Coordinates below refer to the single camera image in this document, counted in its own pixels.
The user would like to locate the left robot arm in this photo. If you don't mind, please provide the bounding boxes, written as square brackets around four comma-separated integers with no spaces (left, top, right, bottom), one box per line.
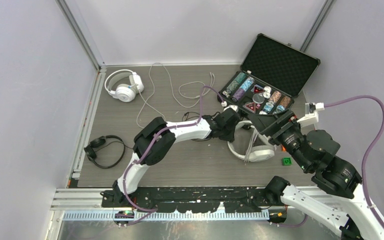
[112,105,240,207]

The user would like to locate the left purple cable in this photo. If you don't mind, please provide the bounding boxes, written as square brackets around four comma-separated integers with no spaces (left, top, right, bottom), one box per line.
[122,85,228,213]

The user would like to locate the green lego brick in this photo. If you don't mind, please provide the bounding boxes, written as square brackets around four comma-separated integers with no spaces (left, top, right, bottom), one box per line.
[282,157,293,166]

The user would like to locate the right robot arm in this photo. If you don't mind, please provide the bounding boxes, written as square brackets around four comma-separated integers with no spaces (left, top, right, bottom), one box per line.
[249,110,384,240]

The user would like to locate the black headphones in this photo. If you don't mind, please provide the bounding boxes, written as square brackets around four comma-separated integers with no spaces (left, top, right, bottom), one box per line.
[83,134,127,169]

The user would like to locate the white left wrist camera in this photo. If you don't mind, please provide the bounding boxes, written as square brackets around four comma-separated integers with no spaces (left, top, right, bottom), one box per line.
[221,101,239,113]

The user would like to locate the black poker chip case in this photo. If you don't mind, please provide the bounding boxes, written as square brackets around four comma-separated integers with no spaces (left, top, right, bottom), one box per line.
[217,33,321,118]

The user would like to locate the grey headphone cable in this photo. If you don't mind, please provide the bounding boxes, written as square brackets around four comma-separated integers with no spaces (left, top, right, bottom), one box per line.
[243,127,261,165]

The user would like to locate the large white grey headphones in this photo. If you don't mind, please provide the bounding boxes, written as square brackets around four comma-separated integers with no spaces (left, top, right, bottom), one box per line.
[227,120,277,163]

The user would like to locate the small white headphones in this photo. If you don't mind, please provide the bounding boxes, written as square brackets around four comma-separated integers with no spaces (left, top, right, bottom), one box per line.
[104,69,145,103]

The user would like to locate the white headphone cable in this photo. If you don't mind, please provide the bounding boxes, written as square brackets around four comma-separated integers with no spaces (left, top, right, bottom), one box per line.
[136,62,216,131]

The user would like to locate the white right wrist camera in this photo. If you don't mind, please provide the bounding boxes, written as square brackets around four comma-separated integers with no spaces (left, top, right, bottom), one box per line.
[297,102,325,127]

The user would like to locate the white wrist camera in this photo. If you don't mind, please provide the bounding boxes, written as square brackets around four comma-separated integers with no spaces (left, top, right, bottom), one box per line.
[297,102,325,127]
[221,101,239,113]

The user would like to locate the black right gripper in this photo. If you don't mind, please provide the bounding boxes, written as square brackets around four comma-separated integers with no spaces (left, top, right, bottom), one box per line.
[246,106,311,170]

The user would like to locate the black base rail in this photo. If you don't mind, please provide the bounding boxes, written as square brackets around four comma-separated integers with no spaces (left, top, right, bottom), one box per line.
[100,186,288,214]

